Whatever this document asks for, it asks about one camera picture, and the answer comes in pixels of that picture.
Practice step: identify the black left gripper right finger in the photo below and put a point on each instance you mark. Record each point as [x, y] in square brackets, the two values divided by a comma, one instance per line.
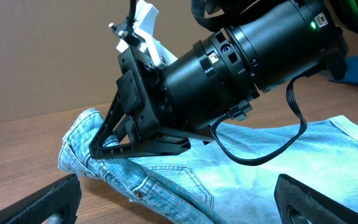
[299, 203]

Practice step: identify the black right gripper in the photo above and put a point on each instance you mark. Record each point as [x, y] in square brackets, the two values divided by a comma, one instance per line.
[162, 109]

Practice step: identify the light blue denim shorts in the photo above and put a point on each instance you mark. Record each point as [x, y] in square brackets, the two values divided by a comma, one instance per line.
[202, 185]

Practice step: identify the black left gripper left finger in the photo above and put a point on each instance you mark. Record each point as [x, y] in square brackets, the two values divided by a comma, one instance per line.
[57, 203]

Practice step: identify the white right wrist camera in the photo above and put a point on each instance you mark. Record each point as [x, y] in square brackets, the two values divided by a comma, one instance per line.
[138, 31]

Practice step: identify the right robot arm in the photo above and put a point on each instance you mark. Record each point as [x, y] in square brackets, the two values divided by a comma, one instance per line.
[278, 41]

